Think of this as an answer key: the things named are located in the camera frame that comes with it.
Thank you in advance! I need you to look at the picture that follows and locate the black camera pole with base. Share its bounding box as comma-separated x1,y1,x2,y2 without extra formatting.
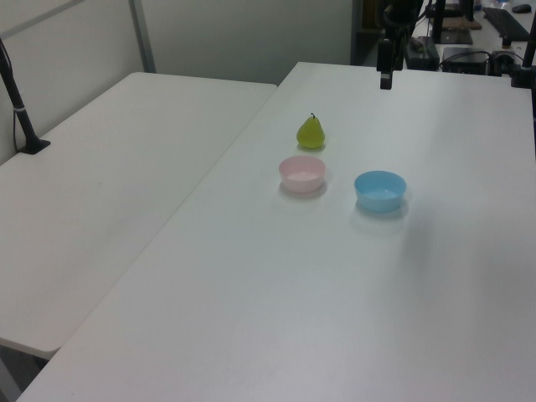
0,36,52,155

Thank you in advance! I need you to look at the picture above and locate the black clamp camera stand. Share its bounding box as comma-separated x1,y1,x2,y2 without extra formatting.
508,32,536,90

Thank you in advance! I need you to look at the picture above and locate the blue plastic bowl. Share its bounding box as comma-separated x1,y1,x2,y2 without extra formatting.
353,169,408,213

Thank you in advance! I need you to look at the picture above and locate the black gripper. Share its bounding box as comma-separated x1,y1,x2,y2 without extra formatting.
376,38,396,90

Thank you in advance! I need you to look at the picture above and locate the black monitor stand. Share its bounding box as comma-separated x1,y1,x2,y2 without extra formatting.
430,0,474,45

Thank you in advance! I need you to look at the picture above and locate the black electronics box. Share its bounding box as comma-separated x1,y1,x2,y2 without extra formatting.
441,46,491,75

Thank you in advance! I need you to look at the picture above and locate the black keyboard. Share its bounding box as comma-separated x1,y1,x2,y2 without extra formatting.
481,6,531,43

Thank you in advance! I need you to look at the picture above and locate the white side table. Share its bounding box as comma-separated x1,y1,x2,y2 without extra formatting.
0,71,279,360

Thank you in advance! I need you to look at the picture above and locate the pink plastic bowl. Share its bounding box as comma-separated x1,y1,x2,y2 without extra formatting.
278,155,327,194

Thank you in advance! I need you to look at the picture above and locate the grey partition post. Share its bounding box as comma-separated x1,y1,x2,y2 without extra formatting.
128,0,157,75

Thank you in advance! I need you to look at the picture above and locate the green pear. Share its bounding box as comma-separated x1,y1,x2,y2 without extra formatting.
296,112,327,151

